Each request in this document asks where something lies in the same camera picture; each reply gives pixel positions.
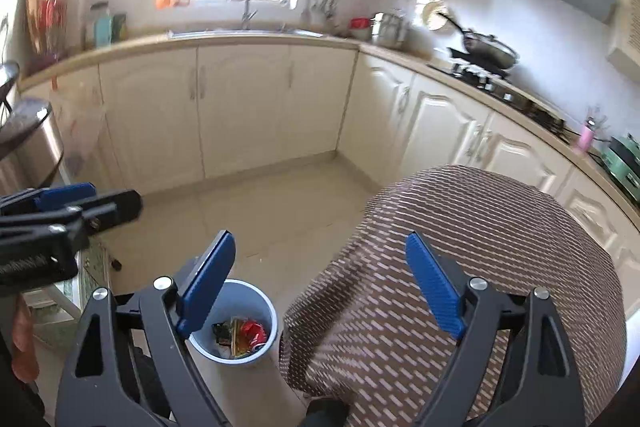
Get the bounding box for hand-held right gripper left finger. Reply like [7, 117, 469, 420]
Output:
[55, 229, 237, 427]

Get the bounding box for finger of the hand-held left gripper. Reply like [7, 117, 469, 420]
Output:
[0, 182, 98, 220]
[0, 189, 144, 249]

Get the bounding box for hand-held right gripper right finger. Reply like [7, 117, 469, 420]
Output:
[405, 231, 586, 427]

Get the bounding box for blue trash bin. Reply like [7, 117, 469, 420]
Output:
[187, 279, 277, 365]

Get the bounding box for person's left hand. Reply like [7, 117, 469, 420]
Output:
[11, 294, 40, 383]

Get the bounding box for stainless steel container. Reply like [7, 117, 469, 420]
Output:
[0, 99, 66, 198]

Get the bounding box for white chair green cushion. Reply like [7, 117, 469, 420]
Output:
[22, 239, 118, 348]

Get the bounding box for brown polka dot tablecloth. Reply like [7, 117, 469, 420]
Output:
[279, 164, 628, 427]

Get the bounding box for cream lower cabinets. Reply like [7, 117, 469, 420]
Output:
[17, 44, 640, 303]

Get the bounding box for dark cloth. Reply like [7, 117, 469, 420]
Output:
[302, 399, 351, 427]

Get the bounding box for beige kitchen countertop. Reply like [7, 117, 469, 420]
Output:
[17, 29, 640, 228]

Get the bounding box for glass jar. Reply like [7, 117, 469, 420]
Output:
[90, 2, 113, 50]

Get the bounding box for wooden cutting board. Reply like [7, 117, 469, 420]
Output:
[24, 0, 68, 62]

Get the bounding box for black gas stove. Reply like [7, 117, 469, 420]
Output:
[427, 49, 571, 140]

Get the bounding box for pink utensil holder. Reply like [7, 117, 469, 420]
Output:
[575, 107, 608, 154]

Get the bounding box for green electric cooker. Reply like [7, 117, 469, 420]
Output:
[597, 134, 640, 202]

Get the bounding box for steel faucet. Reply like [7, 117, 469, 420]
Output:
[227, 0, 258, 32]

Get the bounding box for black wok with lid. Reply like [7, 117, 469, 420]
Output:
[442, 14, 521, 70]

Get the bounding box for steel steamer pot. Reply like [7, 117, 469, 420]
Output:
[372, 9, 411, 50]

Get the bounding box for red bowl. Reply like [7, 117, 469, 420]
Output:
[349, 17, 373, 42]

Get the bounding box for white round strainer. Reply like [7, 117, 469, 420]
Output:
[420, 0, 453, 30]

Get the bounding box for wide cream lattice cabinet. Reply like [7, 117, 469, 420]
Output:
[606, 0, 640, 68]

